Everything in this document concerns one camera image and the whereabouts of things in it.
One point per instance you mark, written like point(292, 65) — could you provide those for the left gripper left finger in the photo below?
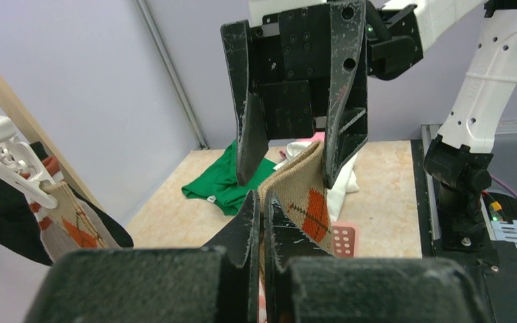
point(217, 282)

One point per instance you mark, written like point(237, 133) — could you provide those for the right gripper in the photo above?
point(277, 65)

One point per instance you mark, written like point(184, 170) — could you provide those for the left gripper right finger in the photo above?
point(303, 283)

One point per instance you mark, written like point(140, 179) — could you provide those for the argyle patterned sock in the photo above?
point(83, 225)
point(299, 185)

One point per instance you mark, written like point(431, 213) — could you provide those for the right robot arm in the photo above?
point(399, 34)

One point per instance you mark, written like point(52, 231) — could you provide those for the pink plastic basket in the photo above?
point(345, 237)

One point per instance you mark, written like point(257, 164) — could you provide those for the white cloth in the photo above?
point(345, 183)

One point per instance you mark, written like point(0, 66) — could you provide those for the green cloth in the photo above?
point(218, 184)

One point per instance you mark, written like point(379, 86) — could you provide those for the wooden drying rack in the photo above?
point(32, 130)

